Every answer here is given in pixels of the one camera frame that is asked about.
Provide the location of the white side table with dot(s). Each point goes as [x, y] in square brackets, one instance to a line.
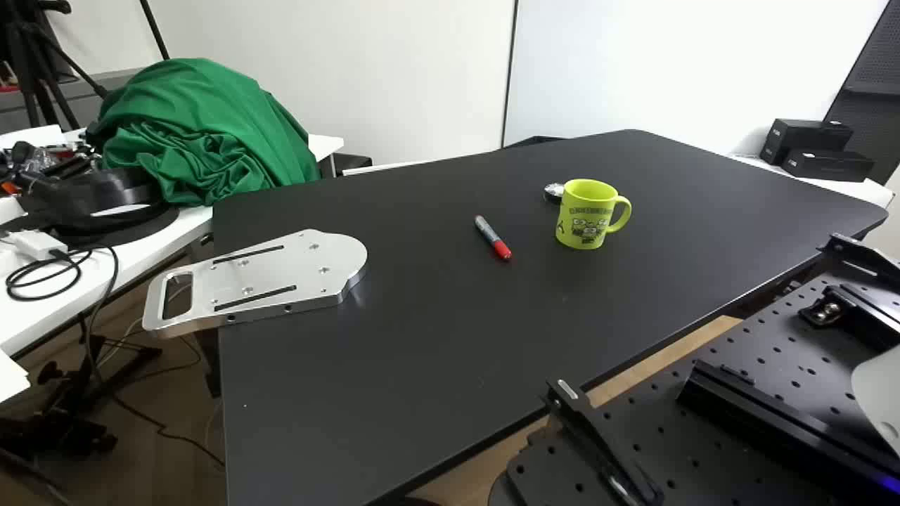
[26, 325]

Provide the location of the black camera tripod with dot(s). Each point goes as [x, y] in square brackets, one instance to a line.
[33, 53]

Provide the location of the black bag on table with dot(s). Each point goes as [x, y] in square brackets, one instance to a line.
[109, 205]

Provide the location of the silver metal mounting plate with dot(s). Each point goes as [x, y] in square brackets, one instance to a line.
[296, 270]

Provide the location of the black speaker box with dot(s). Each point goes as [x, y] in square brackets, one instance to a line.
[813, 150]

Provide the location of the yellow cartoon mug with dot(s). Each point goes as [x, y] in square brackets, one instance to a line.
[588, 213]

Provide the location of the small silver round object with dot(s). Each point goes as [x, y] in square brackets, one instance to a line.
[553, 190]

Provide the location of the green cloth pile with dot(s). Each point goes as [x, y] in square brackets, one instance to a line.
[203, 133]

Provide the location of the black clamp bracket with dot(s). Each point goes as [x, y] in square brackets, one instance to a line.
[624, 479]

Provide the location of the red and black marker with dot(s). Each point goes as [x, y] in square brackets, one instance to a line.
[491, 235]

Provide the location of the black perforated breadboard table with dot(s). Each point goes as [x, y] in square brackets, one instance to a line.
[764, 414]

